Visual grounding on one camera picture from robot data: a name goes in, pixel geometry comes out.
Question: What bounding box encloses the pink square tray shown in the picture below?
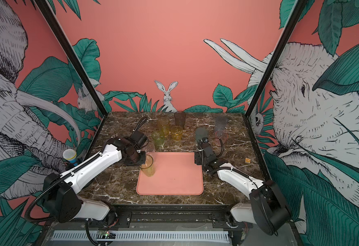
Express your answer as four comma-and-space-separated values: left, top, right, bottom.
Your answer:
136, 152, 204, 196

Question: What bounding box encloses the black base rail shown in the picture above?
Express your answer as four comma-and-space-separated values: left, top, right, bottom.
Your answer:
41, 203, 294, 230

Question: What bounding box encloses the light green tall glass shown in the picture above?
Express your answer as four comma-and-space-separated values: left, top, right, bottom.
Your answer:
140, 155, 155, 177

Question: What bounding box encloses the amber tall glass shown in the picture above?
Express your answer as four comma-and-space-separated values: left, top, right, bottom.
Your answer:
157, 116, 170, 137

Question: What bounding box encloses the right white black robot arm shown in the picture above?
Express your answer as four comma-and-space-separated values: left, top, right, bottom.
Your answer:
194, 137, 292, 235

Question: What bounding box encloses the dark brown glass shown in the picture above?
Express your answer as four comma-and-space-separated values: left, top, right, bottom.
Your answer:
174, 111, 186, 129

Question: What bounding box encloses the left black frame post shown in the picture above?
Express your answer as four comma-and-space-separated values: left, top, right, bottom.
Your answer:
35, 0, 108, 117

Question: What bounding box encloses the green short glass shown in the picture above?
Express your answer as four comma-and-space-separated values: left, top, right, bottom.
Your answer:
152, 131, 166, 147

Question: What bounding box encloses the yellow short glass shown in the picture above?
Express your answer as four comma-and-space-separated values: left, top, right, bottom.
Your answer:
170, 125, 183, 141

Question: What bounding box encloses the grey tall glass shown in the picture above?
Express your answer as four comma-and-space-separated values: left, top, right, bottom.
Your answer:
214, 115, 228, 134

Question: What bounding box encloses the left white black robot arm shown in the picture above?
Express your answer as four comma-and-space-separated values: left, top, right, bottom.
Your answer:
24, 130, 148, 224

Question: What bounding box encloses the teal wine glass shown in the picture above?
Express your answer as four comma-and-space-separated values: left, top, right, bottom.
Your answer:
195, 127, 208, 143

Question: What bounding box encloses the right black frame post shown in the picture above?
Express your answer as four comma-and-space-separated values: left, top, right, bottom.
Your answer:
245, 0, 307, 118

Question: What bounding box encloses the pink glass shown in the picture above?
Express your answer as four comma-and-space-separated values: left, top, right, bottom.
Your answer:
214, 131, 228, 147

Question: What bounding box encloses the white ventilation grille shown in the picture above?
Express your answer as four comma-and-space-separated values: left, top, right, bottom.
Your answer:
50, 230, 231, 243

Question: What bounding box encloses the clear glass tumbler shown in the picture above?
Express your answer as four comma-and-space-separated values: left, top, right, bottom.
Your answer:
141, 142, 155, 155

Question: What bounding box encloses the blue yellow toy microphone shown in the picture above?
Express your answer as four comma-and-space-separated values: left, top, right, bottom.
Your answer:
63, 149, 78, 165

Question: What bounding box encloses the black frame post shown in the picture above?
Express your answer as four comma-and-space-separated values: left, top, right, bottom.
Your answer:
245, 0, 307, 118
35, 0, 108, 117

